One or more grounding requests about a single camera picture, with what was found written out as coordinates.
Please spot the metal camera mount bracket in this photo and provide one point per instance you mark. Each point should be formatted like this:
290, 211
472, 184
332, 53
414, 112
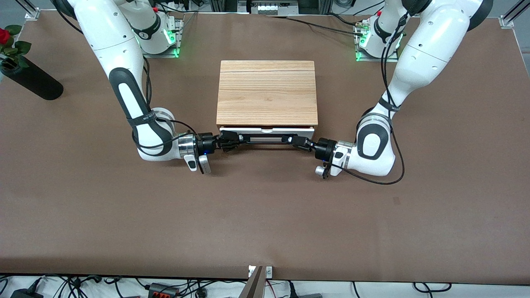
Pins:
269, 272

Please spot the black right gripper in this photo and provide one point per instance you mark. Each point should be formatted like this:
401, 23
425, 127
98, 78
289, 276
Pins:
205, 144

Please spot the white terminal block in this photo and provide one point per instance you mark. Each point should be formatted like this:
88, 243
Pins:
268, 7

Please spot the grey floor box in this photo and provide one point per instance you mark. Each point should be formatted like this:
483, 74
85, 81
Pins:
309, 295

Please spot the black vase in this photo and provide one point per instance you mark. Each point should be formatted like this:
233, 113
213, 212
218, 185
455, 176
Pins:
33, 80

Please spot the aluminium frame profile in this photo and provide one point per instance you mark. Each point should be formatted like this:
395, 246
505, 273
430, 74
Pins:
223, 5

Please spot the black box with orange connectors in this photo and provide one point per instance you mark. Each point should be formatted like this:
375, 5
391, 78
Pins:
162, 290

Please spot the aluminium corner profile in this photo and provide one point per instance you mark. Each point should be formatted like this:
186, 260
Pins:
511, 17
32, 12

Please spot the black power adapter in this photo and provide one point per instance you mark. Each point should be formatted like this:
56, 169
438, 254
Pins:
25, 294

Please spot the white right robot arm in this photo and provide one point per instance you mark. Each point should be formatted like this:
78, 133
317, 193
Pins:
124, 87

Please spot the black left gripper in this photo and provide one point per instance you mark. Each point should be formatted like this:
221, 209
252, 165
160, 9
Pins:
321, 150

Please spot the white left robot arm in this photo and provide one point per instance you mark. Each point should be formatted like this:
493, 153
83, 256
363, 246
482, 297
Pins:
430, 45

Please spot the wooden drawer cabinet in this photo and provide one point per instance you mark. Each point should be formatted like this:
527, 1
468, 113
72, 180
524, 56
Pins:
267, 93

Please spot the red rose with leaves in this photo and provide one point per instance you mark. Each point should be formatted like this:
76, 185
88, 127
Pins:
4, 36

